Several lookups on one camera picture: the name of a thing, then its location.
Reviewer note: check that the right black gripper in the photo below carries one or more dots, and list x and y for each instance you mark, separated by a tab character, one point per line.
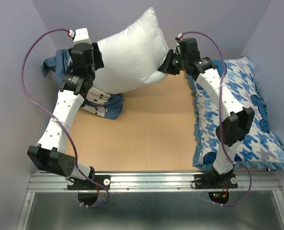
166	67

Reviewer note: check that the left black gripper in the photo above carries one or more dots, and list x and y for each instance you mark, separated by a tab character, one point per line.
98	62

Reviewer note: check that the white pillow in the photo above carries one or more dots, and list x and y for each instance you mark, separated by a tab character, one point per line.
132	57

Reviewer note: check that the dark blue lettered pillowcase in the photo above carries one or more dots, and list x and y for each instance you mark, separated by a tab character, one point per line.
97	102

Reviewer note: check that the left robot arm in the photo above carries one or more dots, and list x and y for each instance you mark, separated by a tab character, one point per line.
49	153

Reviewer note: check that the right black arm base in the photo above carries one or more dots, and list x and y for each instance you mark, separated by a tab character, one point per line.
218	185

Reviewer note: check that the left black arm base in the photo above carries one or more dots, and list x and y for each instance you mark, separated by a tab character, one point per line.
88	193

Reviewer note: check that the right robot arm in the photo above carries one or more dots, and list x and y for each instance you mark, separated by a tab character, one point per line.
235	119

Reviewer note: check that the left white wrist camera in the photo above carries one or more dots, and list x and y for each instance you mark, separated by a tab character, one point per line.
79	36

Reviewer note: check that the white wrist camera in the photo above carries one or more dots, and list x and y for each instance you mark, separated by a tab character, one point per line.
79	36
179	37

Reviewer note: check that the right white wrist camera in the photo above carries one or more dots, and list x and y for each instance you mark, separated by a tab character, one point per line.
179	37

